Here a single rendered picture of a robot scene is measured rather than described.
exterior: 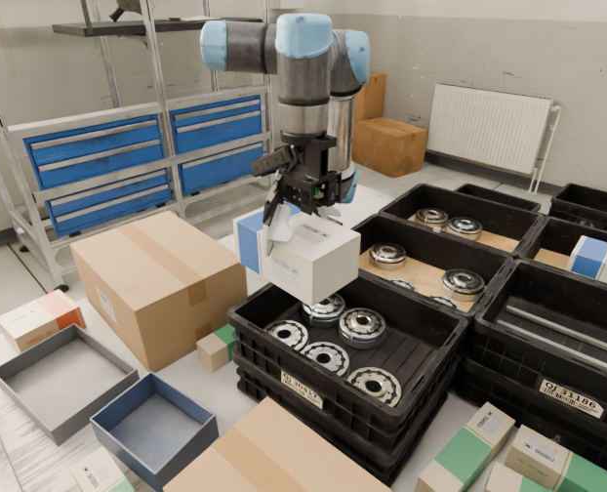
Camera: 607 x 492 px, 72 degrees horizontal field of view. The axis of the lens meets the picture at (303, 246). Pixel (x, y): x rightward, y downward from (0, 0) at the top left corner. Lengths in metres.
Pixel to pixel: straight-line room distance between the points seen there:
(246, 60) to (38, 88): 2.75
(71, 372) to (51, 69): 2.53
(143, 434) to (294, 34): 0.81
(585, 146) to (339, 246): 3.52
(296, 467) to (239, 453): 0.09
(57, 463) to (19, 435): 0.12
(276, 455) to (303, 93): 0.55
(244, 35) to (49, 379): 0.89
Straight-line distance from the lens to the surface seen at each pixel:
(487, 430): 0.96
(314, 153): 0.63
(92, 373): 1.17
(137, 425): 1.03
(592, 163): 4.10
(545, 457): 0.97
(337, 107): 1.15
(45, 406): 1.15
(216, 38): 0.74
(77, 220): 2.71
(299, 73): 0.60
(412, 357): 0.95
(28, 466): 1.06
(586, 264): 1.28
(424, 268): 1.22
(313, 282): 0.67
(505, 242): 1.44
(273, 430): 0.77
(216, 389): 1.05
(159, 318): 1.03
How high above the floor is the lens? 1.49
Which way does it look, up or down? 31 degrees down
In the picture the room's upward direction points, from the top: straight up
